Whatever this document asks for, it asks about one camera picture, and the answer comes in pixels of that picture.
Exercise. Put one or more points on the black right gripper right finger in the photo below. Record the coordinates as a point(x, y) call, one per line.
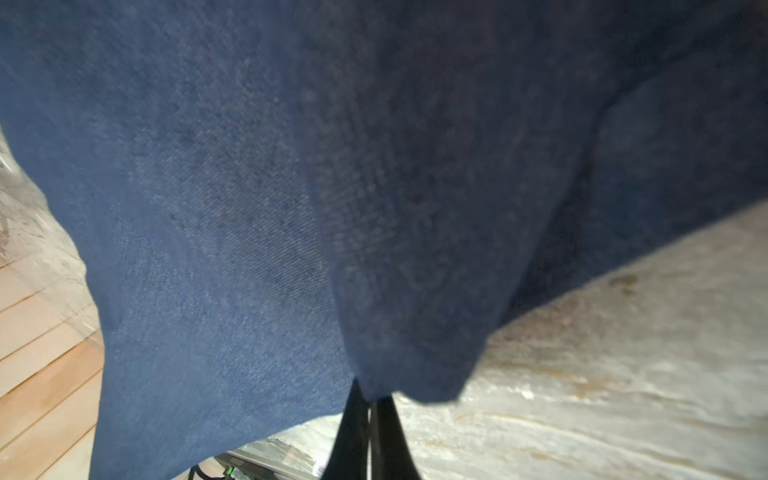
point(390, 455)

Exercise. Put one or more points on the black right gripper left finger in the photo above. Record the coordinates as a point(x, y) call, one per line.
point(348, 459)

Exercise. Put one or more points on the dark blue denim jeans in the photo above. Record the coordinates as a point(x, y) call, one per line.
point(278, 200)

